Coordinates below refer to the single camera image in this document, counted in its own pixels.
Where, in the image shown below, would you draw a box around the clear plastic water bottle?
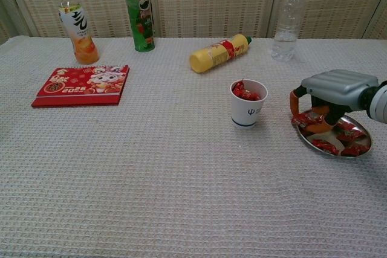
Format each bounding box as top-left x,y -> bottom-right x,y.
270,0 -> 306,62

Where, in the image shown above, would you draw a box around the white paper cup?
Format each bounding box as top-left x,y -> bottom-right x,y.
229,79 -> 269,129

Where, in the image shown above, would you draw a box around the round metal plate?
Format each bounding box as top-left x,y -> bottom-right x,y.
295,108 -> 374,158

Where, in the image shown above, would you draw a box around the orange juice bottle black cap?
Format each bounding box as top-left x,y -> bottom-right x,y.
57,0 -> 100,65

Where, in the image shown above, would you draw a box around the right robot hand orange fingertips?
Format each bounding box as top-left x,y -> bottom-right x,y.
289,69 -> 380,134

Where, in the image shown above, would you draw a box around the green chips can red lid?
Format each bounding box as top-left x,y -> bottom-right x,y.
122,0 -> 156,53

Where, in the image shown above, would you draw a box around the bamboo folding screen panel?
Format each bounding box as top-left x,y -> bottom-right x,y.
146,0 -> 281,39
362,0 -> 387,40
1,0 -> 154,39
0,0 -> 34,46
267,0 -> 387,40

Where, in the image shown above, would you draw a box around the yellow bottle green cap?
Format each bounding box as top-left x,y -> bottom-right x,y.
189,33 -> 253,74

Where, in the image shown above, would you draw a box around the red desk calendar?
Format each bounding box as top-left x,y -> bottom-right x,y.
31,63 -> 130,108

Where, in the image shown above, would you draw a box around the white woven tablecloth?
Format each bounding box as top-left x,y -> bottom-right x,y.
0,36 -> 387,258

